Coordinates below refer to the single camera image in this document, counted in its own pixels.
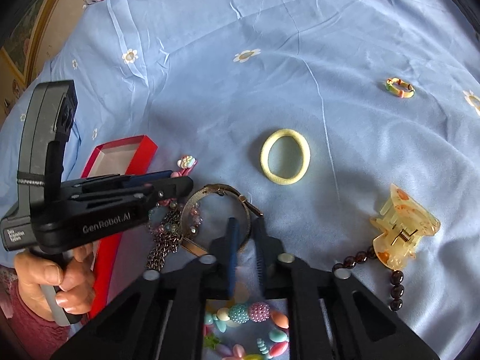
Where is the pink flower hair clip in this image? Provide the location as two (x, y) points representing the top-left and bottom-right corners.
(170, 155), (198, 178)

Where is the amber hair claw clip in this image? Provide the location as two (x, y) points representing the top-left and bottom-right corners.
(370, 184), (441, 271)

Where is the dark beaded bracelet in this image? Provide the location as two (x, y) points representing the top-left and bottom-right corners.
(332, 245), (406, 313)

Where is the metal mesh band watch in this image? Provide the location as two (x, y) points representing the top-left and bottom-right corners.
(179, 184), (264, 257)

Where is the person's left hand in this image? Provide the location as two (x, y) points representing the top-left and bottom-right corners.
(14, 243), (95, 322)

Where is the dark metal chain necklace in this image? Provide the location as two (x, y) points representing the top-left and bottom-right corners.
(145, 197), (203, 273)

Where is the red jewelry box tray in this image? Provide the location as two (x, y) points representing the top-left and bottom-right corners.
(81, 135), (157, 319)

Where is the yellow hair tie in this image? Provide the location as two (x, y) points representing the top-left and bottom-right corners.
(259, 128), (313, 186)

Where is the framed picture on wall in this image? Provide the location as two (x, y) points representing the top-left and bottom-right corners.
(1, 0), (59, 87)

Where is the colorful beaded necklace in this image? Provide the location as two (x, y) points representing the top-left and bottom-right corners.
(202, 292), (291, 360)

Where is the light blue floral bedsheet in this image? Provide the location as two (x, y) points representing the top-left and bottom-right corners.
(0, 0), (480, 360)

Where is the multicolor small ring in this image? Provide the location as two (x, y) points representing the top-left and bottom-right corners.
(385, 76), (417, 100)

